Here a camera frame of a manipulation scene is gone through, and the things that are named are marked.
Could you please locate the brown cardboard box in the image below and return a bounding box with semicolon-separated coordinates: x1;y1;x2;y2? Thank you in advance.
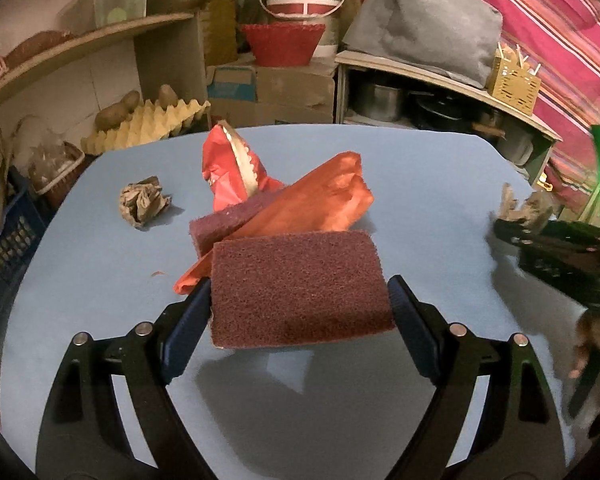
210;62;337;126

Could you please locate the yellow egg tray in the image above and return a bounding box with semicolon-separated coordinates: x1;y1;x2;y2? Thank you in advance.
80;97;212;156

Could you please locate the clear plastic container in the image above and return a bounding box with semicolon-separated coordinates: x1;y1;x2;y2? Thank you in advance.
60;0;148;31

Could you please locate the metal pot in cabinet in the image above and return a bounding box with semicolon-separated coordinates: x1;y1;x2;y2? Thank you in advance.
355;72;408;121

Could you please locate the bundle of chopsticks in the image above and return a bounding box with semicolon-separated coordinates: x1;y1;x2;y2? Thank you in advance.
497;42;543;73

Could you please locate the sweet potato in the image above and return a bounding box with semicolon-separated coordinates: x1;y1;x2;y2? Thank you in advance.
5;30;76;68

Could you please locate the red scalloped basket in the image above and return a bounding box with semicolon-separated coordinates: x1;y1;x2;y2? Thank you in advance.
240;22;327;67

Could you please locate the maroon scouring pad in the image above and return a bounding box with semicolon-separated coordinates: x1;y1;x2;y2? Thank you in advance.
189;192;286;260
209;230;397;350

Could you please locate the orange-red wrapper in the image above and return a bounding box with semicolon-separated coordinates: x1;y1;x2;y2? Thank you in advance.
174;151;376;297

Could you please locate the grey cloth bag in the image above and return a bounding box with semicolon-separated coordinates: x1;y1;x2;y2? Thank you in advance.
341;0;503;88

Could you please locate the yellow oil bottle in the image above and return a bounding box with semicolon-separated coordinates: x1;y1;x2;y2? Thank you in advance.
202;0;241;63

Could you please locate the blue printed cardboard box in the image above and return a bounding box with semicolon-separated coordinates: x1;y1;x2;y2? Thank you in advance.
206;64;258;103

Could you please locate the brown paper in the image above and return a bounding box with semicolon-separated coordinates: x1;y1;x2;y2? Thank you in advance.
497;182;553;226

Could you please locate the black pan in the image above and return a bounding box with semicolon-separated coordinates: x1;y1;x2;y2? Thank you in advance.
410;92;468;131

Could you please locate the yellow chopstick holder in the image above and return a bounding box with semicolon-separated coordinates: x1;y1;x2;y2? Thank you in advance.
487;55;542;115

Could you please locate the blue tablecloth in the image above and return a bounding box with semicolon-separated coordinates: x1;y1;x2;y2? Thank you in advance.
0;125;600;480

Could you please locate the blue plastic crate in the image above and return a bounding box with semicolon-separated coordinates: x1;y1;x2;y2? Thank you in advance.
0;165;51;366

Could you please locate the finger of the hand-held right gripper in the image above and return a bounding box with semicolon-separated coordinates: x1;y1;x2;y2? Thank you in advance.
516;247;600;306
491;216;600;253

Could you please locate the person's right hand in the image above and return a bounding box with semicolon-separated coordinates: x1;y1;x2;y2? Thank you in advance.
567;316;600;380

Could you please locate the wooden shelf unit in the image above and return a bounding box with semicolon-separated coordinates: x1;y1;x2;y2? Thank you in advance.
0;0;211;131

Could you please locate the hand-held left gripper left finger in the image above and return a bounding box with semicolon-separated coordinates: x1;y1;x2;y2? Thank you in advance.
35;275;216;480

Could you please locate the white enamel pot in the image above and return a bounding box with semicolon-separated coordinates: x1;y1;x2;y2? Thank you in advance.
495;125;536;166

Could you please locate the low wooden cabinet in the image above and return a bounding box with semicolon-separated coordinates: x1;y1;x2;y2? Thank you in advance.
334;50;563;181

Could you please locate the pink striped curtain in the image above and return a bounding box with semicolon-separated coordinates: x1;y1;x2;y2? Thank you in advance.
410;0;600;221

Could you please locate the red snack bag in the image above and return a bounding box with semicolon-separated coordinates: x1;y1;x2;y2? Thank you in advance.
201;120;286;213

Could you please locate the grey printed paper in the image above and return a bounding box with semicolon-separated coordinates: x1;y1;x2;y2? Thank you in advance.
118;176;174;228

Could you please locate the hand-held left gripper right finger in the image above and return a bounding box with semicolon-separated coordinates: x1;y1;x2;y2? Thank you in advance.
386;274;568;480

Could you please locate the small wicker basket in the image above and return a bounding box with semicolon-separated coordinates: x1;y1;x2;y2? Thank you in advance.
27;140;86;196

